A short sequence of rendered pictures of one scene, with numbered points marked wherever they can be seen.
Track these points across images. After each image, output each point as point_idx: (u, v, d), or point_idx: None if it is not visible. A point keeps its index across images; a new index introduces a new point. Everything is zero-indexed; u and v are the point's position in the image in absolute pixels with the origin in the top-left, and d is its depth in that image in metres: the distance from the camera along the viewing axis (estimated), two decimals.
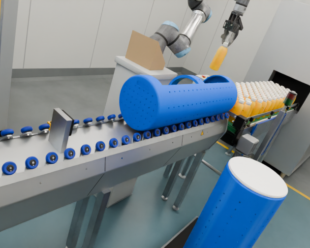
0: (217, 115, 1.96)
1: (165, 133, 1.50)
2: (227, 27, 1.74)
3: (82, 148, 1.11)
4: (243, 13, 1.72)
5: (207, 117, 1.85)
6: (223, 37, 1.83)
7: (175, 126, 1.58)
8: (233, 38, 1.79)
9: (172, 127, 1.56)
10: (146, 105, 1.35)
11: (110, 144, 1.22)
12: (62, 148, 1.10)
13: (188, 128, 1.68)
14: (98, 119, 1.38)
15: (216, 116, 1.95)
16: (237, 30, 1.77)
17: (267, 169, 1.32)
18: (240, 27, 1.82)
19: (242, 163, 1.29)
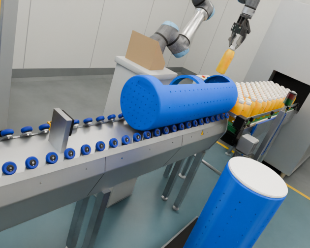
0: (217, 115, 1.96)
1: (164, 132, 1.50)
2: (235, 29, 1.72)
3: (82, 148, 1.11)
4: (251, 16, 1.71)
5: (207, 117, 1.85)
6: (230, 40, 1.81)
7: (176, 127, 1.58)
8: (241, 41, 1.77)
9: (172, 126, 1.56)
10: (147, 105, 1.35)
11: (110, 144, 1.22)
12: (62, 148, 1.10)
13: (188, 127, 1.67)
14: (98, 119, 1.38)
15: (216, 115, 1.95)
16: (245, 33, 1.76)
17: (267, 169, 1.32)
18: (247, 31, 1.80)
19: (242, 163, 1.29)
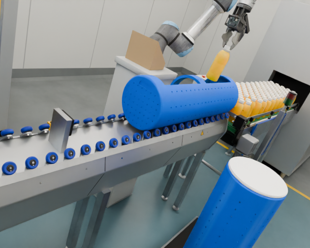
0: (218, 115, 1.97)
1: (164, 130, 1.50)
2: (231, 23, 1.35)
3: (82, 148, 1.11)
4: (251, 8, 1.35)
5: (208, 118, 1.86)
6: (224, 39, 1.43)
7: (176, 128, 1.58)
8: (238, 39, 1.39)
9: (172, 125, 1.56)
10: (149, 105, 1.36)
11: (110, 144, 1.22)
12: (62, 148, 1.10)
13: (187, 126, 1.67)
14: (98, 119, 1.38)
15: (217, 114, 1.96)
16: (243, 29, 1.38)
17: (267, 169, 1.32)
18: (246, 29, 1.43)
19: (242, 163, 1.29)
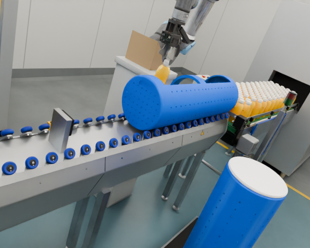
0: (218, 115, 1.97)
1: (164, 130, 1.50)
2: (165, 40, 1.29)
3: (82, 148, 1.11)
4: (184, 21, 1.27)
5: (208, 118, 1.86)
6: (163, 53, 1.38)
7: (176, 128, 1.58)
8: (175, 54, 1.34)
9: (172, 125, 1.56)
10: (149, 105, 1.36)
11: (110, 144, 1.22)
12: (62, 148, 1.10)
13: (187, 126, 1.67)
14: (98, 119, 1.38)
15: (217, 114, 1.96)
16: (179, 44, 1.32)
17: (267, 169, 1.32)
18: (185, 40, 1.37)
19: (242, 163, 1.29)
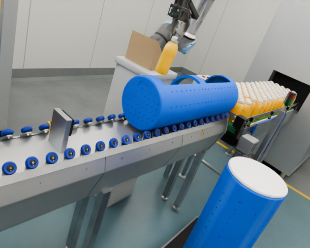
0: (218, 115, 1.97)
1: (164, 130, 1.50)
2: (173, 14, 1.24)
3: (82, 148, 1.11)
4: None
5: (208, 118, 1.86)
6: (170, 29, 1.33)
7: (176, 128, 1.58)
8: (184, 29, 1.29)
9: (172, 125, 1.56)
10: (149, 105, 1.36)
11: (110, 144, 1.22)
12: (62, 148, 1.10)
13: (187, 126, 1.67)
14: (98, 119, 1.38)
15: (217, 114, 1.96)
16: (188, 18, 1.27)
17: (267, 169, 1.32)
18: (194, 15, 1.32)
19: (242, 163, 1.29)
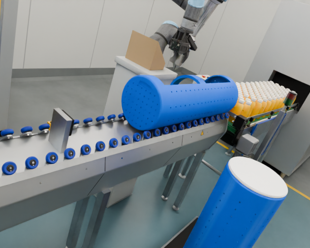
0: (218, 115, 1.96)
1: (164, 130, 1.50)
2: (173, 47, 1.37)
3: (82, 148, 1.11)
4: (193, 30, 1.35)
5: (208, 118, 1.86)
6: (173, 61, 1.45)
7: (176, 128, 1.58)
8: (182, 60, 1.42)
9: (172, 125, 1.56)
10: (148, 105, 1.36)
11: (110, 144, 1.22)
12: (62, 148, 1.10)
13: (187, 126, 1.67)
14: (98, 119, 1.38)
15: (217, 114, 1.96)
16: (187, 51, 1.40)
17: (267, 169, 1.32)
18: (192, 47, 1.45)
19: (242, 163, 1.29)
